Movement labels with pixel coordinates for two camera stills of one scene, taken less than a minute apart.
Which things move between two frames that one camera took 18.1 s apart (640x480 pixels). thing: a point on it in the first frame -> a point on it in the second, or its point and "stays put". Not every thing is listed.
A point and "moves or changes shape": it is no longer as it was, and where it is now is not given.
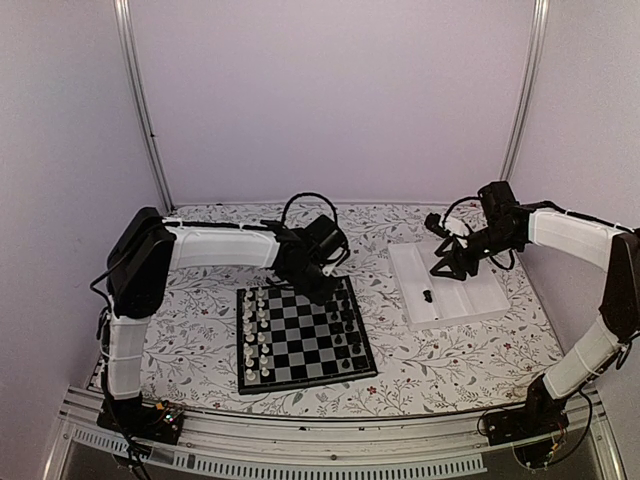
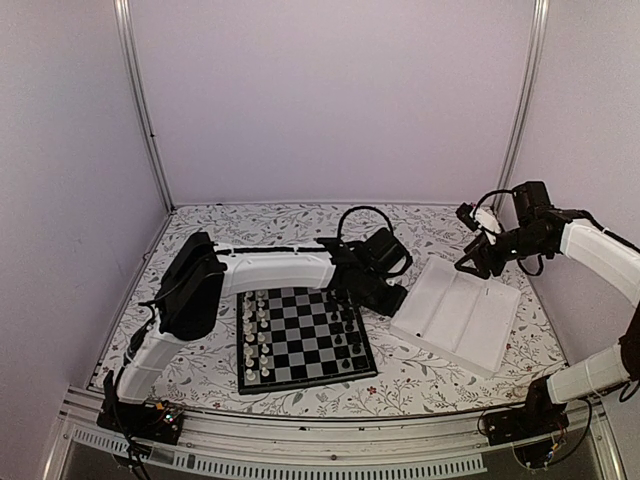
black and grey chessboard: (284, 341) stays put
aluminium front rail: (239, 447) stays put
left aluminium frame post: (124, 26) stays put
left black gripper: (321, 297) -> (391, 307)
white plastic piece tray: (432, 300) moves or changes shape
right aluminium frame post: (529, 89) stays put
